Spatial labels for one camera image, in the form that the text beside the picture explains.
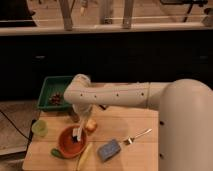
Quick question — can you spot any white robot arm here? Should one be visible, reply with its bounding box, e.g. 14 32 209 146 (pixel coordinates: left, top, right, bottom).
64 74 213 171

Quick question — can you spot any red bowl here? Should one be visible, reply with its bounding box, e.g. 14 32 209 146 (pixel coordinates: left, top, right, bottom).
58 125 87 159

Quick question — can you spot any small yellow-red apple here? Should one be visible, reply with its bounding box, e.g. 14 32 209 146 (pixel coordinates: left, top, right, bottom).
86 119 97 133

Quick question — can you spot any dark red object in bin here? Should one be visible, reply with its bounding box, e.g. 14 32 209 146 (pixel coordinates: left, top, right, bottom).
49 93 62 105

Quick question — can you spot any green plastic bin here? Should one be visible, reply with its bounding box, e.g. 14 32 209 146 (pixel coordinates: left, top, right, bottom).
37 76 72 112

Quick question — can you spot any light green cup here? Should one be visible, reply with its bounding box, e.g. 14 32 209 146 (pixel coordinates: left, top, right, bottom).
31 120 48 137

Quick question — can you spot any blue sponge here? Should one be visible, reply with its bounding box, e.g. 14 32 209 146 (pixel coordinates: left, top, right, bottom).
97 139 121 162

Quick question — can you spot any yellow banana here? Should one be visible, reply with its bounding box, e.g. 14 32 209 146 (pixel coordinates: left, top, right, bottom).
76 143 93 171

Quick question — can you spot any green pepper toy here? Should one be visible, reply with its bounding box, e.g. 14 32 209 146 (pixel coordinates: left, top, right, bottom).
51 148 63 158

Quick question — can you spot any silver fork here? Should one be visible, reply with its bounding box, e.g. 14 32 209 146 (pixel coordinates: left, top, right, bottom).
123 129 152 145

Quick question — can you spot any black cable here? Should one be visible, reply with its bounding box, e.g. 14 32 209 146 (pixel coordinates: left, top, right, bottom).
0 109 31 142

